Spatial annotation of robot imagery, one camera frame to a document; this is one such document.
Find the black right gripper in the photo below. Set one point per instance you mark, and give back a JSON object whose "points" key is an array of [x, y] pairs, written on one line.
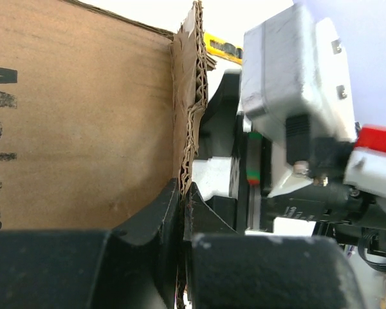
{"points": [[247, 206]]}

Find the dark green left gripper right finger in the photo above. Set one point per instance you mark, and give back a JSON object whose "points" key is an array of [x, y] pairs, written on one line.
{"points": [[229, 270]]}

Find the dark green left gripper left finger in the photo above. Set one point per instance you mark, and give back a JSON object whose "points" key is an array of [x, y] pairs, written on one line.
{"points": [[131, 266]]}

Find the yellow utility knife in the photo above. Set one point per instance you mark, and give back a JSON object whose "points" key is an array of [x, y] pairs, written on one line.
{"points": [[223, 49]]}

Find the brown cardboard express box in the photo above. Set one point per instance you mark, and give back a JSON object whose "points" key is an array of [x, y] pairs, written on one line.
{"points": [[97, 113]]}

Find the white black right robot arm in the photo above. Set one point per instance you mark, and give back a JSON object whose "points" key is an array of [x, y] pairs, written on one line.
{"points": [[351, 217]]}

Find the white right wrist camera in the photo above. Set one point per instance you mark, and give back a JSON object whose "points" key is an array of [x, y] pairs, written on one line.
{"points": [[294, 65]]}

